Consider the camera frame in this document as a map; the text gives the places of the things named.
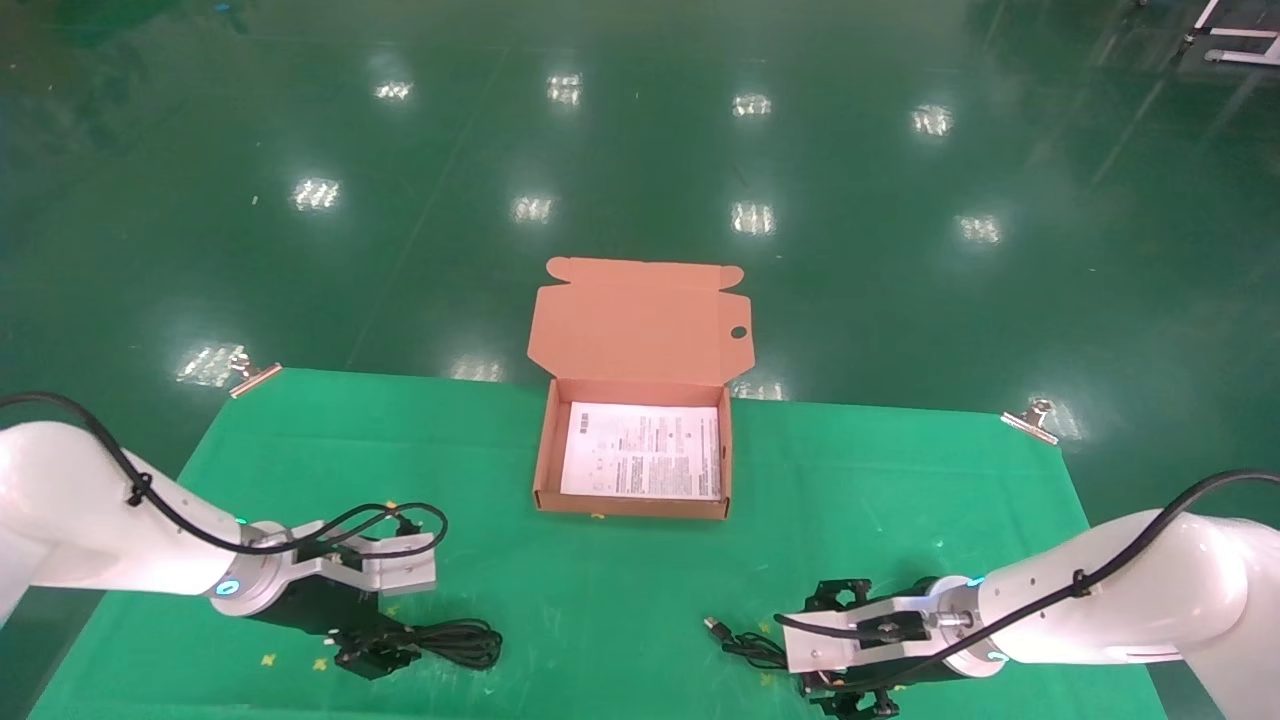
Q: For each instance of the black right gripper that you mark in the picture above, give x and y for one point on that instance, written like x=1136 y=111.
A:
x=925 y=680

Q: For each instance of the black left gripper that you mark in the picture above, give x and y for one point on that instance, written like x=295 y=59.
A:
x=310 y=610

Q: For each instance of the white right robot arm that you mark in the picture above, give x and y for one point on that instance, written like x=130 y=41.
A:
x=1150 y=600

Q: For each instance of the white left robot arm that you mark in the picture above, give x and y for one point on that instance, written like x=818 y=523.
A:
x=70 y=520

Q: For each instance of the orange cardboard box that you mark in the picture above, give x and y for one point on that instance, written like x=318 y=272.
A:
x=640 y=330

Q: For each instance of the white printed paper leaflet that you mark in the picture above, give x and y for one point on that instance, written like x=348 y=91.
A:
x=640 y=450

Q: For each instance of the metal binder clip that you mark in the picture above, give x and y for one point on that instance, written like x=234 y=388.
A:
x=1032 y=420
x=255 y=377

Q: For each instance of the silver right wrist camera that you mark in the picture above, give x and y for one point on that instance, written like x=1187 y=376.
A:
x=860 y=635

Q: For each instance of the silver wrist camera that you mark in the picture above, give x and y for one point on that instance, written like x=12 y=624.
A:
x=860 y=635
x=385 y=565

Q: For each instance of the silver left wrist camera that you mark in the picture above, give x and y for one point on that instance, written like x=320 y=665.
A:
x=385 y=565

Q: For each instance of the white metal frame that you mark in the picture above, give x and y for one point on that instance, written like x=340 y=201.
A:
x=1235 y=35

